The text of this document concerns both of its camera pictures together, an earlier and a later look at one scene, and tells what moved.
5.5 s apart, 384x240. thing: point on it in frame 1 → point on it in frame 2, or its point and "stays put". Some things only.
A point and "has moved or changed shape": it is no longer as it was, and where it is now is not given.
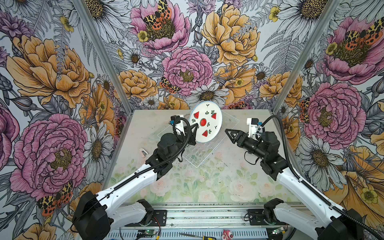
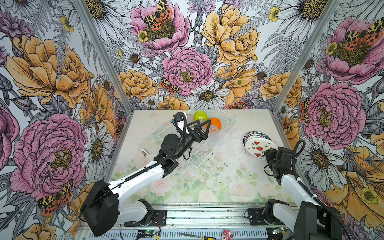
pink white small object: x=227 y=235 stays put
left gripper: x=194 y=142 stays put
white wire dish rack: x=198 y=154 stays put
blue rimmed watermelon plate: x=208 y=115 has moved or changed shape
